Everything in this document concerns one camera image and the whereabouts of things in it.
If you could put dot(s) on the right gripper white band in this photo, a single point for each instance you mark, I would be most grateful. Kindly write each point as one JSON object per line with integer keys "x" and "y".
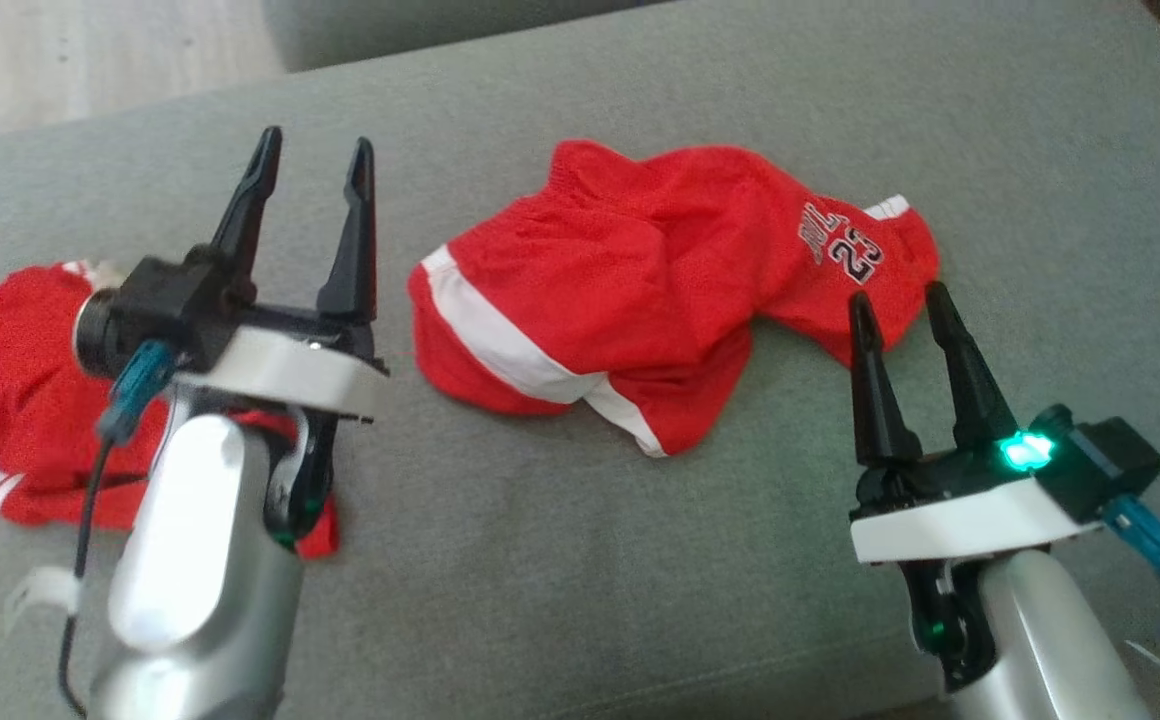
{"x": 960, "y": 525}

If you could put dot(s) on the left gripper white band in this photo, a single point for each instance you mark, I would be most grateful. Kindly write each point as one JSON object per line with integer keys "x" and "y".
{"x": 290, "y": 375}

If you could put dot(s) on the red jersey with white sleeves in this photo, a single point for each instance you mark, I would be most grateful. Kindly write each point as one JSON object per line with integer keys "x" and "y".
{"x": 10, "y": 370}

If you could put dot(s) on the red shorts with number 23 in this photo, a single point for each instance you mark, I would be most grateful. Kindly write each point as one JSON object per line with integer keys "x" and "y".
{"x": 620, "y": 270}

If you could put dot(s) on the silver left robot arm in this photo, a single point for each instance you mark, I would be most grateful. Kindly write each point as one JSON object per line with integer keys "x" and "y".
{"x": 190, "y": 560}

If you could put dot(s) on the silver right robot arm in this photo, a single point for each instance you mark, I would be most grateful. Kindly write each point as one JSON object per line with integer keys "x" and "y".
{"x": 1040, "y": 640}

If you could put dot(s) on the grey sofa section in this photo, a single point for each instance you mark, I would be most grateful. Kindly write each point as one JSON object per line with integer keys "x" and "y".
{"x": 390, "y": 30}

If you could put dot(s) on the large grey sofa seat cushion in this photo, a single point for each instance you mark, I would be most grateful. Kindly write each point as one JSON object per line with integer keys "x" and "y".
{"x": 640, "y": 560}

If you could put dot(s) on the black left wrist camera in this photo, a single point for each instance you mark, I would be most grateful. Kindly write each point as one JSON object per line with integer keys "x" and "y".
{"x": 155, "y": 300}

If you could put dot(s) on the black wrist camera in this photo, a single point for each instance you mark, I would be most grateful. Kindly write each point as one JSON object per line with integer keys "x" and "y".
{"x": 1110, "y": 465}
{"x": 155, "y": 300}

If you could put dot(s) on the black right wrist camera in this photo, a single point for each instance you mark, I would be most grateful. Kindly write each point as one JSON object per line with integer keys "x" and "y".
{"x": 1110, "y": 465}

